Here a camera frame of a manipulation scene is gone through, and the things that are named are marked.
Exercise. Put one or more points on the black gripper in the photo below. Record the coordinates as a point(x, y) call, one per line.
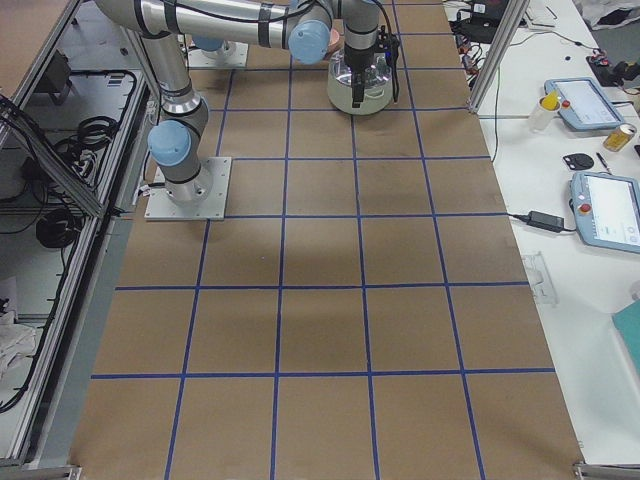
point(356, 59)

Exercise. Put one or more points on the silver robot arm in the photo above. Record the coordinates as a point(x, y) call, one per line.
point(175, 140)
point(303, 27)

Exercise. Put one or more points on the pale green cooking pot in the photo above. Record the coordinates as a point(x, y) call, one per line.
point(377, 86)

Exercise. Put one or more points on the pink bowl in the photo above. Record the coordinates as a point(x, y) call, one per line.
point(334, 44)

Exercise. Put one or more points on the black electronics box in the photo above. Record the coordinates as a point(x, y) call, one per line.
point(482, 24)

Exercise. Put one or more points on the plastic cup with yellow item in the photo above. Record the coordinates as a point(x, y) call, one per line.
point(544, 111)

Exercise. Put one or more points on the far teach pendant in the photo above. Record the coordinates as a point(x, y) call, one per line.
point(589, 108)

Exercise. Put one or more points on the teach pendant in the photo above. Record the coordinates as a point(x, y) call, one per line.
point(589, 108)
point(606, 210)

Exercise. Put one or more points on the black round disc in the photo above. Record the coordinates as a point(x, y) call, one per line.
point(578, 161)

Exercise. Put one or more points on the black power adapter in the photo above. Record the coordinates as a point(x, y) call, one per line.
point(543, 221)

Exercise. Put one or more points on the black pen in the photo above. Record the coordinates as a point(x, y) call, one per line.
point(604, 163)

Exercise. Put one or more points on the yellow jar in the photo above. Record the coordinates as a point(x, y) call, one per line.
point(619, 137)

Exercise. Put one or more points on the clear plastic holder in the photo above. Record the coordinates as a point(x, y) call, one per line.
point(539, 279)

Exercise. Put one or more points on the near teach pendant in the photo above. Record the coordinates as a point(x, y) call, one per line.
point(606, 210)

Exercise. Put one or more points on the teal book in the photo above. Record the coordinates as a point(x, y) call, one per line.
point(626, 322)

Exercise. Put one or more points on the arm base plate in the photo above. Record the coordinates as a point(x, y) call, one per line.
point(200, 199)
point(232, 55)

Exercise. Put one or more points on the aluminium frame post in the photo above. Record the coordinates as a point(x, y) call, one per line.
point(512, 13)

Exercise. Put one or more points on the aluminium side frame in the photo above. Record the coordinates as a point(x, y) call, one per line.
point(74, 108)

